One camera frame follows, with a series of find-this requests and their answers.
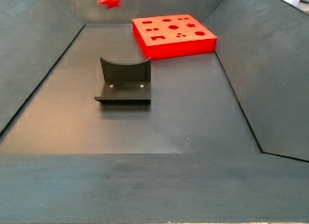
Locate red shape sorter block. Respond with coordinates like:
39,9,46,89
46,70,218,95
132,14,217,60

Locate black curved fixture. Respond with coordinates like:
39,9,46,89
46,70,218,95
94,59,152,103

